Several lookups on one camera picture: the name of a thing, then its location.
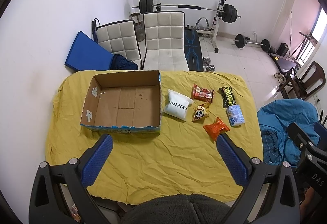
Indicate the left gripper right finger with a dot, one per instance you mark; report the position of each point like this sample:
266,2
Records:
281,202

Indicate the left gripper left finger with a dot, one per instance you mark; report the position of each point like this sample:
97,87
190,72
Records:
47,201

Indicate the blue white tissue pack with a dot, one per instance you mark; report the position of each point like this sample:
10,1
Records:
235,115

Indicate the orange snack bag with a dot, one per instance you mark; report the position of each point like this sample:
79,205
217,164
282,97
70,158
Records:
216,129

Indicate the black shoe wipes pack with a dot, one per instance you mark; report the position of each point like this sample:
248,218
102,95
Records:
228,96

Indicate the yellow panda snack bag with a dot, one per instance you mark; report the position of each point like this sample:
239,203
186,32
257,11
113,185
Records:
201,112

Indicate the white zip pouch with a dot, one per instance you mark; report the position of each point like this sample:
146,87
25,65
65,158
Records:
177,105

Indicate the blue blanket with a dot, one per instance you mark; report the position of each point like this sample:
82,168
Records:
274,119

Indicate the dark fleece garment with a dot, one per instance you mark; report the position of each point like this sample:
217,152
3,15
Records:
194,208

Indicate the dark wooden chair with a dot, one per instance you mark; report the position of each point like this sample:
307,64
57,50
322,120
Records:
311,82

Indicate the yellow tablecloth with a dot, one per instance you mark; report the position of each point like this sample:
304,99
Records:
182,159

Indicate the open cardboard box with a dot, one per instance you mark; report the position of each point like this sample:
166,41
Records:
123,102

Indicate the red snack packet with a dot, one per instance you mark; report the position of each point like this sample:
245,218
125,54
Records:
202,94

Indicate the blue foam mat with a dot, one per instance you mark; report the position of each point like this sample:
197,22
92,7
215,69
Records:
85,54

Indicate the dark blue cloth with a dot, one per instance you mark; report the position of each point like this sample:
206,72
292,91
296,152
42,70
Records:
119,62

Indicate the floor barbell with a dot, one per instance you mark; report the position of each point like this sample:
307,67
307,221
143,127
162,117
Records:
241,41

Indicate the black blue weight bench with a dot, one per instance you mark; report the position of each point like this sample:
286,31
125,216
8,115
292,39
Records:
192,50

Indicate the left white padded chair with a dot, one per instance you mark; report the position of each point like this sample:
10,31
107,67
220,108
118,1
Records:
120,38

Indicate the white padded chair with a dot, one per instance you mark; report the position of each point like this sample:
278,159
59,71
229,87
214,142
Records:
120,38
164,41

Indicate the barbell on rack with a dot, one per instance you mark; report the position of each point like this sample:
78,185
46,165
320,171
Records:
228,14

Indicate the right white padded chair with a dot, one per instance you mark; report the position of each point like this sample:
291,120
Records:
164,41

